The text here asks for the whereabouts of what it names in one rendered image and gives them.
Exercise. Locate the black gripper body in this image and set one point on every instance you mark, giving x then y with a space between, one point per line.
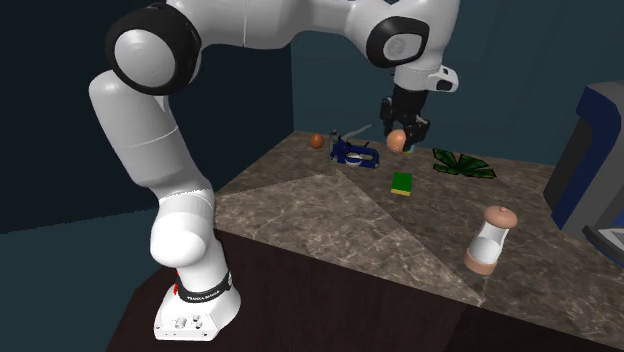
409 103

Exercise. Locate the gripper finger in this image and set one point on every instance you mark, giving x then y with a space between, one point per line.
418 130
386 114

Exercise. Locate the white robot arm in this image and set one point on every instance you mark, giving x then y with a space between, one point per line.
146 126

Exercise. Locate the small blue yellow object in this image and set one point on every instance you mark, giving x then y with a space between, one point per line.
409 150

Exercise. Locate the pale brown egg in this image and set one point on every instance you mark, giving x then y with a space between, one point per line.
396 140

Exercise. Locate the blue staple gun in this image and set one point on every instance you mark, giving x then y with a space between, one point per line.
355 155

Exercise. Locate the green and yellow sponge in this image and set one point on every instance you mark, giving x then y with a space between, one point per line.
401 183

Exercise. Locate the green leaf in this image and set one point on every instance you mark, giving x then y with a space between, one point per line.
462 164

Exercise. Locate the small clear bottle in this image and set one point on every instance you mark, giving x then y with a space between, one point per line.
334 139

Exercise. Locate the dark brown egg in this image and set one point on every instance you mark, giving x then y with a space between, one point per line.
317 141

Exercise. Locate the tan and clear grinder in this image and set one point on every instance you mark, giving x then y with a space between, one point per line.
489 240

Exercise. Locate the grey and blue appliance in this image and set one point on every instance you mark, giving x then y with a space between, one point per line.
587 170

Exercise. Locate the dark robot stand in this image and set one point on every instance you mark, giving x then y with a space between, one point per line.
130 322

